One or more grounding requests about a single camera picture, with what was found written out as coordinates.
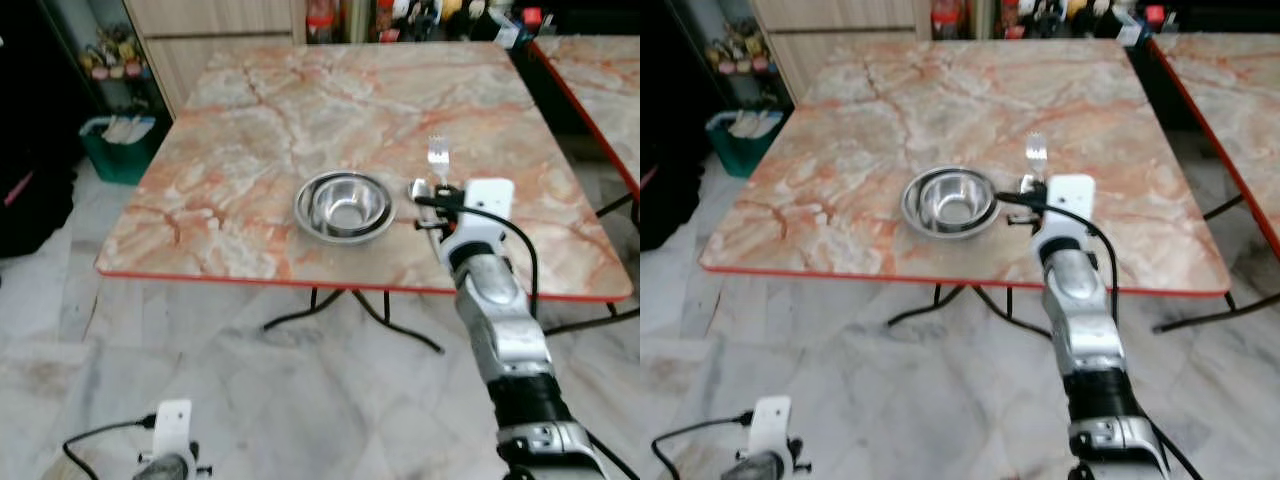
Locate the stainless steel bowl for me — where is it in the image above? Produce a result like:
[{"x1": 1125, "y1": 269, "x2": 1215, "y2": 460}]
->
[
  {"x1": 900, "y1": 166, "x2": 1001, "y2": 241},
  {"x1": 293, "y1": 171, "x2": 398, "y2": 246}
]

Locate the marble folding table red edge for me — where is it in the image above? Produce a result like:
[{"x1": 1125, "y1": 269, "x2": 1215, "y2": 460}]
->
[
  {"x1": 95, "y1": 40, "x2": 636, "y2": 354},
  {"x1": 698, "y1": 38, "x2": 1233, "y2": 343}
]

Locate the red soda bottle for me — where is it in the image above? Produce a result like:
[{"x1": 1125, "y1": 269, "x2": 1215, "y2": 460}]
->
[
  {"x1": 306, "y1": 0, "x2": 334, "y2": 44},
  {"x1": 931, "y1": 0, "x2": 961, "y2": 41}
]

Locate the marble side table red edge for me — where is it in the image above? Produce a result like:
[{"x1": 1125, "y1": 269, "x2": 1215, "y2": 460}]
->
[
  {"x1": 1148, "y1": 32, "x2": 1280, "y2": 333},
  {"x1": 528, "y1": 35, "x2": 641, "y2": 216}
]

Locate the black bag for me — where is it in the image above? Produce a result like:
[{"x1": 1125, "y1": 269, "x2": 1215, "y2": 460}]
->
[
  {"x1": 0, "y1": 140, "x2": 81, "y2": 261},
  {"x1": 640, "y1": 145, "x2": 703, "y2": 253}
]

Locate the light wooden cabinet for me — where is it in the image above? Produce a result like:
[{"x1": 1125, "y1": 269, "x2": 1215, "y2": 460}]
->
[
  {"x1": 750, "y1": 0, "x2": 933, "y2": 103},
  {"x1": 124, "y1": 0, "x2": 307, "y2": 117}
]

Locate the green plastic basket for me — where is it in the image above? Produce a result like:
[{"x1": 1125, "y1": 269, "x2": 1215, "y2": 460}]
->
[
  {"x1": 704, "y1": 108, "x2": 787, "y2": 180},
  {"x1": 79, "y1": 113, "x2": 159, "y2": 187}
]

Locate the dark shelf with figurines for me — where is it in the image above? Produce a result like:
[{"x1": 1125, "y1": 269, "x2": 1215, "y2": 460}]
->
[
  {"x1": 40, "y1": 0, "x2": 169, "y2": 123},
  {"x1": 668, "y1": 0, "x2": 793, "y2": 113}
]

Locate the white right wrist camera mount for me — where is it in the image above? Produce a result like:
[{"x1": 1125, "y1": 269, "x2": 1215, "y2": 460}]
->
[
  {"x1": 1036, "y1": 174, "x2": 1098, "y2": 253},
  {"x1": 441, "y1": 178, "x2": 517, "y2": 265}
]

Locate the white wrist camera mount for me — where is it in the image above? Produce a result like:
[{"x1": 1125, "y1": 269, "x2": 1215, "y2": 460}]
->
[
  {"x1": 1036, "y1": 174, "x2": 1098, "y2": 253},
  {"x1": 749, "y1": 395, "x2": 794, "y2": 459},
  {"x1": 441, "y1": 178, "x2": 517, "y2": 265},
  {"x1": 149, "y1": 399, "x2": 195, "y2": 463}
]

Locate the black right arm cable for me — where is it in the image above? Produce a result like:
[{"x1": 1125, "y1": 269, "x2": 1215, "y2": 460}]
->
[
  {"x1": 996, "y1": 189, "x2": 1121, "y2": 321},
  {"x1": 413, "y1": 194, "x2": 541, "y2": 321}
]

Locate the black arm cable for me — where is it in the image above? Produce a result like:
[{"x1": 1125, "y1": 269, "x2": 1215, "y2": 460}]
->
[
  {"x1": 651, "y1": 411, "x2": 754, "y2": 468},
  {"x1": 996, "y1": 189, "x2": 1121, "y2": 321},
  {"x1": 62, "y1": 416, "x2": 158, "y2": 473},
  {"x1": 413, "y1": 194, "x2": 541, "y2": 321}
]

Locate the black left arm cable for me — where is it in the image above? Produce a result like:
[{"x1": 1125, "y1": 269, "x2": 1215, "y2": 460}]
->
[
  {"x1": 651, "y1": 411, "x2": 754, "y2": 468},
  {"x1": 62, "y1": 416, "x2": 158, "y2": 473}
]

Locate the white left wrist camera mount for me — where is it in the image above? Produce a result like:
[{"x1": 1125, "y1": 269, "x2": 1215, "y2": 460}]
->
[
  {"x1": 149, "y1": 399, "x2": 195, "y2": 463},
  {"x1": 749, "y1": 395, "x2": 794, "y2": 459}
]

